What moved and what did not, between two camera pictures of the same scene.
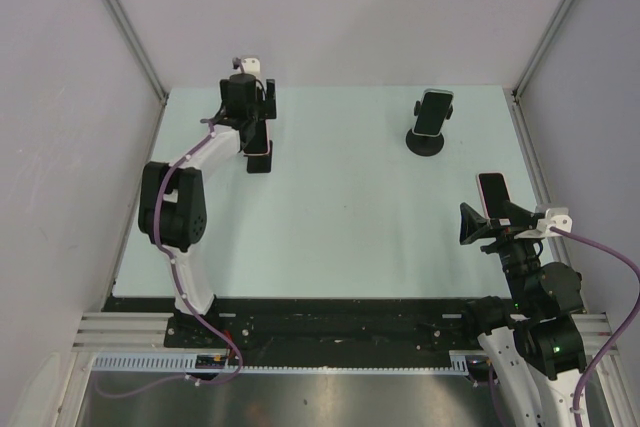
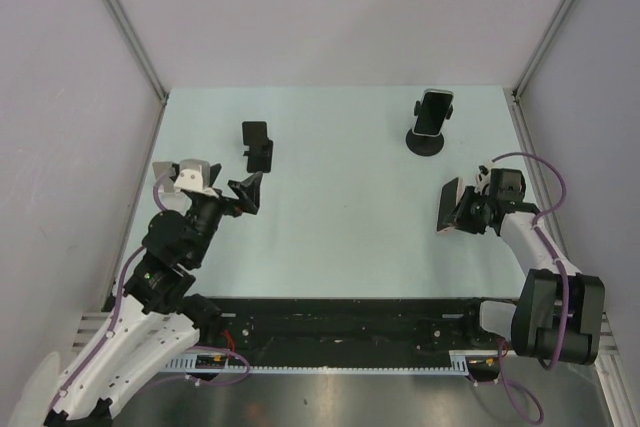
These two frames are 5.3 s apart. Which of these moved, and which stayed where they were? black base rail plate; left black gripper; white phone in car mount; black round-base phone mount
Moved: left black gripper
Stayed: black round-base phone mount; white phone in car mount; black base rail plate
